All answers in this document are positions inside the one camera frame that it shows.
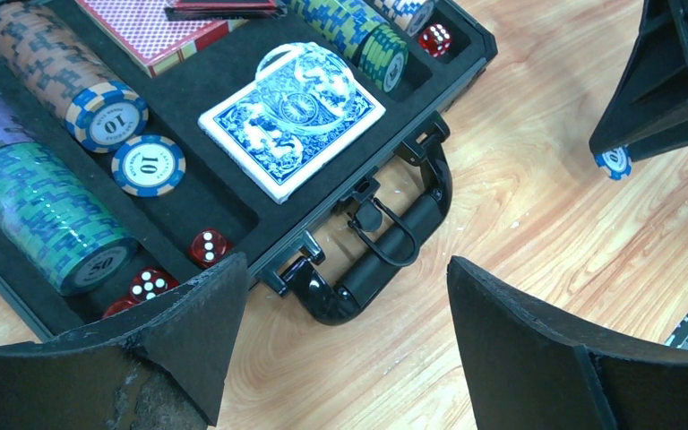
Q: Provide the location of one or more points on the teal poker chip stack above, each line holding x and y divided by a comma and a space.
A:
57, 222

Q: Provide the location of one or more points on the red single die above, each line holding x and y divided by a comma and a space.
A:
208, 247

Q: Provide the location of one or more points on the red die pair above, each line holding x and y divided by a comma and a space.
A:
146, 284

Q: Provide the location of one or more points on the blue playing card deck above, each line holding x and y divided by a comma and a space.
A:
277, 158

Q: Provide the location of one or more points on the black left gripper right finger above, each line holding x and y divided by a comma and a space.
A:
531, 365

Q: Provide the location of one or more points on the pink white poker chip stack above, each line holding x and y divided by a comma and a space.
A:
409, 15

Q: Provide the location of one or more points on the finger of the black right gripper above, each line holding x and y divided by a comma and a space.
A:
648, 114

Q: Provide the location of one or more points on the red die by chips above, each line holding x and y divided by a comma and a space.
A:
435, 39

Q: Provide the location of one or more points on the blue yellow poker chip stack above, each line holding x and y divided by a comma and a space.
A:
345, 23

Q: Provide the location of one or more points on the chip front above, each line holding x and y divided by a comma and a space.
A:
149, 166

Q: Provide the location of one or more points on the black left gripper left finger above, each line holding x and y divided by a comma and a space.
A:
161, 364

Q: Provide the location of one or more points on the red triangular card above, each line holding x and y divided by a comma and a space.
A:
225, 10

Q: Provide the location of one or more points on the clear pink dealer button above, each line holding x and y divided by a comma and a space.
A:
306, 86

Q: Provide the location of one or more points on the brown poker chip stack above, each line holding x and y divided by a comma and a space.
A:
49, 58

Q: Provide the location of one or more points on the red playing card deck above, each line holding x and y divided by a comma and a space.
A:
142, 29

